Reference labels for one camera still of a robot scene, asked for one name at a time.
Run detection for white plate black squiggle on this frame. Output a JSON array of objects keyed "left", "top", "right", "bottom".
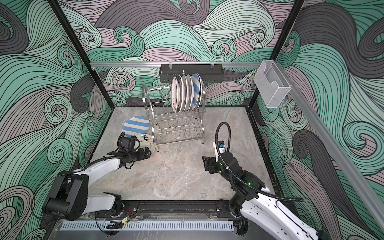
[{"left": 135, "top": 134, "right": 157, "bottom": 154}]

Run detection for blue striped plate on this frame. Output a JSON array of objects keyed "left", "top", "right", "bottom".
[
  {"left": 122, "top": 116, "right": 151, "bottom": 137},
  {"left": 191, "top": 73, "right": 203, "bottom": 110}
]

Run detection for orange sun plate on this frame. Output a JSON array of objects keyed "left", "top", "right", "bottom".
[{"left": 171, "top": 77, "right": 180, "bottom": 113}]

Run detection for white plate cloud emblem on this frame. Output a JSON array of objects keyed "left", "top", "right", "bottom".
[{"left": 186, "top": 75, "right": 194, "bottom": 111}]

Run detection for green rimmed white plate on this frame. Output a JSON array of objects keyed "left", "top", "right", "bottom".
[{"left": 178, "top": 76, "right": 185, "bottom": 112}]

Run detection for white plate red characters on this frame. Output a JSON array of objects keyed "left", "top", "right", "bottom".
[{"left": 183, "top": 75, "right": 190, "bottom": 111}]

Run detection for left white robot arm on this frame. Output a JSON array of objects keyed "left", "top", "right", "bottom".
[{"left": 42, "top": 133, "right": 157, "bottom": 221}]

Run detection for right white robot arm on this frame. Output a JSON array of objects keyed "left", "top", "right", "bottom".
[{"left": 202, "top": 153, "right": 331, "bottom": 240}]

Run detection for right black corrugated cable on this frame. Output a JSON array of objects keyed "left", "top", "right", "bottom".
[{"left": 214, "top": 121, "right": 304, "bottom": 202}]

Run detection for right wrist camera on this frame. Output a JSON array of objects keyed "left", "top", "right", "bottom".
[{"left": 213, "top": 141, "right": 226, "bottom": 163}]

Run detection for steel wire dish rack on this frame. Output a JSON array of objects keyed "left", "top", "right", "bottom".
[{"left": 142, "top": 78, "right": 206, "bottom": 145}]

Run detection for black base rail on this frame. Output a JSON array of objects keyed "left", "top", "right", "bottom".
[{"left": 56, "top": 199, "right": 296, "bottom": 214}]

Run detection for black perforated wall shelf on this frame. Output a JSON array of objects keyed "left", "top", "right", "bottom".
[{"left": 159, "top": 65, "right": 224, "bottom": 83}]

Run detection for aluminium wall rail back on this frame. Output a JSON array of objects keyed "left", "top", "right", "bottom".
[{"left": 90, "top": 61, "right": 261, "bottom": 69}]

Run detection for aluminium wall rail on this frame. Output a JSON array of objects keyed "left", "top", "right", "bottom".
[
  {"left": 276, "top": 63, "right": 384, "bottom": 230},
  {"left": 90, "top": 61, "right": 261, "bottom": 69}
]

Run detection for white slotted cable duct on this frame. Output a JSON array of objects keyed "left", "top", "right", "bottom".
[{"left": 60, "top": 221, "right": 235, "bottom": 232}]

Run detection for clear acrylic wall box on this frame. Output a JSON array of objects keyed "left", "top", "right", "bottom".
[{"left": 254, "top": 60, "right": 292, "bottom": 108}]

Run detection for aluminium wall rail right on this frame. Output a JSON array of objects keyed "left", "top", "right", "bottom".
[{"left": 276, "top": 63, "right": 384, "bottom": 230}]

